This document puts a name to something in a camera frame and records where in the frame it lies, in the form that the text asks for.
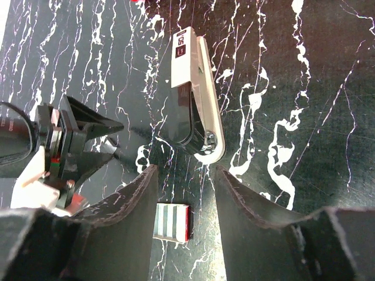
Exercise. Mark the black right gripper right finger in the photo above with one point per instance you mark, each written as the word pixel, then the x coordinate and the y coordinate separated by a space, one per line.
pixel 263 241

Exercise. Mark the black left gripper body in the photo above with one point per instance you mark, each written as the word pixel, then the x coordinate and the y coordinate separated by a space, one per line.
pixel 56 129

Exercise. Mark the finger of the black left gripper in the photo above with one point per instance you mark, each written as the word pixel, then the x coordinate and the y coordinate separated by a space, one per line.
pixel 89 162
pixel 87 123

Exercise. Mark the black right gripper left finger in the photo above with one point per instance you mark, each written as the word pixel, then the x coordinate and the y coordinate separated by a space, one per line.
pixel 110 240

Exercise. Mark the white black stapler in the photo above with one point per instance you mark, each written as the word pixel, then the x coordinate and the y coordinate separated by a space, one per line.
pixel 193 121

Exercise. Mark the red white staple box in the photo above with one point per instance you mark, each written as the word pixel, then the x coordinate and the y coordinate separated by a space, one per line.
pixel 172 222

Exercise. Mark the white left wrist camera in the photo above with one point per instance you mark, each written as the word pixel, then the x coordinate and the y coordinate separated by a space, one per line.
pixel 37 188

